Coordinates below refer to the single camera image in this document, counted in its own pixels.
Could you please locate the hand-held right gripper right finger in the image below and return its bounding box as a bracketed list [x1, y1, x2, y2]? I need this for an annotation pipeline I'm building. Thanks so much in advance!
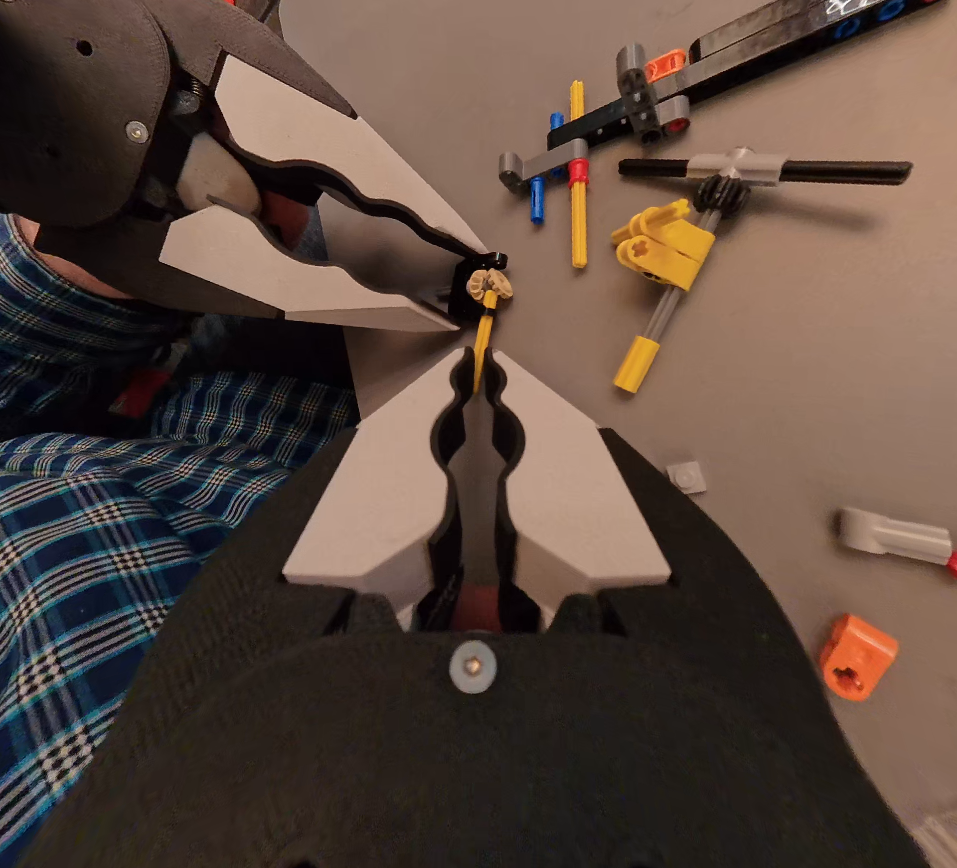
[484, 348, 674, 626]

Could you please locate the black lego chassis assembly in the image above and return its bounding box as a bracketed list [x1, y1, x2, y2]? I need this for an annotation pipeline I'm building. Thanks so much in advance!
[499, 0, 957, 269]

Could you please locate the black lego frame with gear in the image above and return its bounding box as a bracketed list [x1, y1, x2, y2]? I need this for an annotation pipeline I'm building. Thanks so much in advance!
[451, 251, 511, 322]

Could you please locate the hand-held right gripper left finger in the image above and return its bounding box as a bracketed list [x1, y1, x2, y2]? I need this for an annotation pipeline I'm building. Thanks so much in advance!
[281, 347, 477, 626]

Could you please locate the yellow lego axle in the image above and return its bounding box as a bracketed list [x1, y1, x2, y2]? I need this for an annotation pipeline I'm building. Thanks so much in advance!
[473, 288, 500, 394]

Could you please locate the person's plaid shirt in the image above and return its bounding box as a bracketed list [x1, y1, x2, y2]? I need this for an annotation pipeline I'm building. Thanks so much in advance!
[0, 370, 360, 868]

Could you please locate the orange lego connector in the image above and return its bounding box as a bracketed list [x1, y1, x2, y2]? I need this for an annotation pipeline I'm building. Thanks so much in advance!
[818, 614, 900, 700]

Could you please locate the black axle lego gear assembly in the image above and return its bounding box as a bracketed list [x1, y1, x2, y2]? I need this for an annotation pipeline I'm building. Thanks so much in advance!
[612, 149, 915, 392]

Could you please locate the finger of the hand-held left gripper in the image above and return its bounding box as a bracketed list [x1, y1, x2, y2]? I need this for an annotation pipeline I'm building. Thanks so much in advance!
[213, 53, 490, 263]
[159, 204, 463, 333]

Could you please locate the grey lego connector red pin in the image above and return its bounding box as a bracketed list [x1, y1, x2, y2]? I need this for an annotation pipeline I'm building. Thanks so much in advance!
[836, 507, 957, 573]

